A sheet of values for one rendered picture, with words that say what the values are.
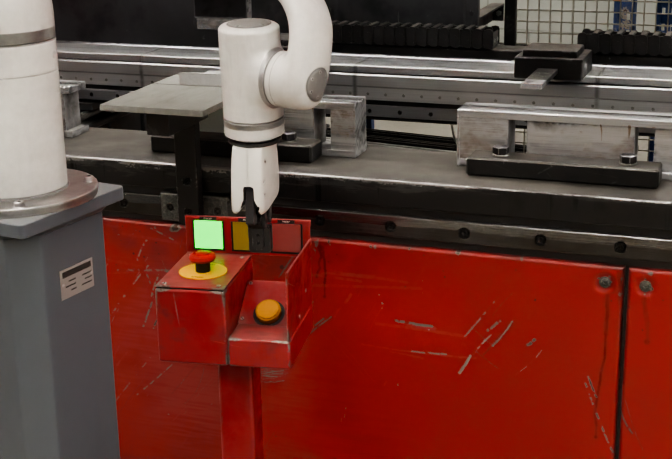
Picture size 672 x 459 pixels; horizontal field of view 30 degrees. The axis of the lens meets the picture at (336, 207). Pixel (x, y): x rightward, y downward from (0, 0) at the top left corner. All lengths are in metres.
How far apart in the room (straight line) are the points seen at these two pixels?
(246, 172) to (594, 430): 0.71
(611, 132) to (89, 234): 0.89
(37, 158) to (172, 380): 0.89
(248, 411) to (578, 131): 0.68
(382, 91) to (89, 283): 0.99
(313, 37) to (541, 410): 0.75
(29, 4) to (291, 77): 0.39
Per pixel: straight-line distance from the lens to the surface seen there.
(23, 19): 1.43
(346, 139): 2.12
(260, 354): 1.83
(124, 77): 2.58
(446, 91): 2.33
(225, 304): 1.82
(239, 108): 1.71
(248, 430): 1.95
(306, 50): 1.65
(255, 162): 1.73
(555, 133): 2.03
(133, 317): 2.26
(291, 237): 1.92
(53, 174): 1.48
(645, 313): 1.97
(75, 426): 1.55
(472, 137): 2.06
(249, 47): 1.69
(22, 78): 1.44
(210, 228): 1.95
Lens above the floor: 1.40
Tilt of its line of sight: 17 degrees down
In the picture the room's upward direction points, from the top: 1 degrees counter-clockwise
